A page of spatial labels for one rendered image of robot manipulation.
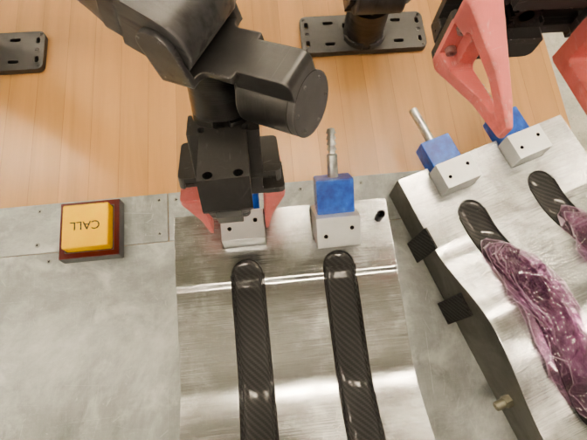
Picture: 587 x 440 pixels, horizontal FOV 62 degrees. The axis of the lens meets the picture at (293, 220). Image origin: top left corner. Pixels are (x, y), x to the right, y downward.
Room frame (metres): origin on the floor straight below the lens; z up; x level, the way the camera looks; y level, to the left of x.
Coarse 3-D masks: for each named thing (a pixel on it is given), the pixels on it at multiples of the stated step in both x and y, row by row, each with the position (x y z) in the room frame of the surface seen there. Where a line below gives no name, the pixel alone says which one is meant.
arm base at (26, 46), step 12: (0, 36) 0.47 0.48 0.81; (12, 36) 0.48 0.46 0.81; (24, 36) 0.48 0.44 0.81; (36, 36) 0.48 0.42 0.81; (0, 48) 0.45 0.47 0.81; (12, 48) 0.45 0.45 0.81; (24, 48) 0.46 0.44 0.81; (36, 48) 0.46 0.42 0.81; (0, 60) 0.43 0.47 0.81; (12, 60) 0.43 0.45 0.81; (24, 60) 0.43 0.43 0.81; (36, 60) 0.44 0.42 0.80; (0, 72) 0.41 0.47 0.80; (12, 72) 0.42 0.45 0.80; (24, 72) 0.42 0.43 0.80; (36, 72) 0.42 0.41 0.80
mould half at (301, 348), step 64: (192, 256) 0.13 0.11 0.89; (256, 256) 0.14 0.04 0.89; (320, 256) 0.14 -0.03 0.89; (384, 256) 0.15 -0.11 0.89; (192, 320) 0.06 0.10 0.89; (320, 320) 0.07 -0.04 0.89; (384, 320) 0.07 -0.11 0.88; (192, 384) -0.01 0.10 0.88; (320, 384) 0.00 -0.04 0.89; (384, 384) 0.00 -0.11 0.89
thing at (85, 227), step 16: (64, 208) 0.19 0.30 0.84; (80, 208) 0.20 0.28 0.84; (96, 208) 0.20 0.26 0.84; (112, 208) 0.20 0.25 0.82; (64, 224) 0.17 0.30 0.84; (80, 224) 0.17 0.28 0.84; (96, 224) 0.17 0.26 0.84; (112, 224) 0.18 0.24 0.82; (64, 240) 0.15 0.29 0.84; (80, 240) 0.15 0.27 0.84; (96, 240) 0.15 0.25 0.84; (112, 240) 0.16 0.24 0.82
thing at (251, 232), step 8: (256, 200) 0.20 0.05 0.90; (256, 208) 0.19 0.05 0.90; (248, 216) 0.18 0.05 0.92; (256, 216) 0.18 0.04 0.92; (224, 224) 0.16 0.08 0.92; (232, 224) 0.16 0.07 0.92; (240, 224) 0.17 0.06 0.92; (248, 224) 0.17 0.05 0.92; (256, 224) 0.17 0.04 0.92; (264, 224) 0.17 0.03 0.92; (224, 232) 0.15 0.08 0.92; (232, 232) 0.16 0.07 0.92; (240, 232) 0.16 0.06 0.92; (248, 232) 0.16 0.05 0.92; (256, 232) 0.16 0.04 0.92; (264, 232) 0.16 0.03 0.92; (224, 240) 0.15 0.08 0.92; (232, 240) 0.15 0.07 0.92; (240, 240) 0.15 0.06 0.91; (248, 240) 0.15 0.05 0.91; (256, 240) 0.15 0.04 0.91; (264, 240) 0.15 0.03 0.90; (224, 248) 0.14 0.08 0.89
